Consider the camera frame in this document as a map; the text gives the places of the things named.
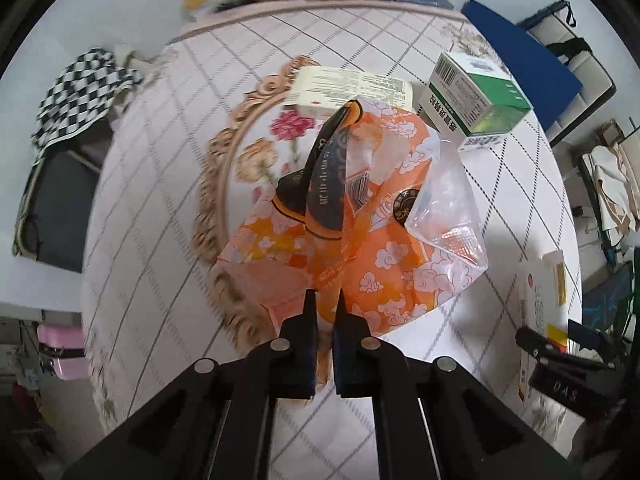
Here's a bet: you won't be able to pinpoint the green and white medicine box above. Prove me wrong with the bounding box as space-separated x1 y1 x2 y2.
414 51 532 154

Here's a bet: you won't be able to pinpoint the table with patterned cloth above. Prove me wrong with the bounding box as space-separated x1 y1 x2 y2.
80 0 583 433

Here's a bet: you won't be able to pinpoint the dark grey suitcase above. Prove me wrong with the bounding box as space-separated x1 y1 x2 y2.
12 120 112 275

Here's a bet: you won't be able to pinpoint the beige flat carton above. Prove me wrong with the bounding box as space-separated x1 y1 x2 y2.
282 66 415 117

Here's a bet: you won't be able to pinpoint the blue cloth bag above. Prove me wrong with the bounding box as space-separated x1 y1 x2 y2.
581 259 637 335

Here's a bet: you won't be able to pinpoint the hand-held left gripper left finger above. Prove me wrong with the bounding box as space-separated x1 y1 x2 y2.
64 289 319 480

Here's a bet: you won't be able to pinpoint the pink suitcase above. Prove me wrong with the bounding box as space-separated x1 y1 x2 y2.
37 323 87 382

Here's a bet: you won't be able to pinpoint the white padded chair black frame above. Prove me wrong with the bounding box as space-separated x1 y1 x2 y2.
575 119 640 256

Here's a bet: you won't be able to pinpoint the black white checkered cloth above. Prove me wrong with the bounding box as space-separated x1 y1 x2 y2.
31 47 147 163

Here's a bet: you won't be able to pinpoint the beige cloth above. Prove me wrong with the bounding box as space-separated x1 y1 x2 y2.
589 132 640 233

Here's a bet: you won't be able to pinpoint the white box red yellow stripes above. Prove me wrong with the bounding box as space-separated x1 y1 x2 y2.
516 249 572 402

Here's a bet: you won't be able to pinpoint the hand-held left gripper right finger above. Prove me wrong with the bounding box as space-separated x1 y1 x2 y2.
334 291 583 480

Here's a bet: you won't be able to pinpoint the white tote bag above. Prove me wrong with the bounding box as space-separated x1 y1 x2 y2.
112 47 168 123

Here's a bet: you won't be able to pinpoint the orange cloud print snack wrapper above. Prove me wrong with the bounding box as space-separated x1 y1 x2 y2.
217 97 489 339

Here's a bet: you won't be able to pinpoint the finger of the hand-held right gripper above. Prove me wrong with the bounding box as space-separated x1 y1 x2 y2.
515 326 618 372
567 320 612 352

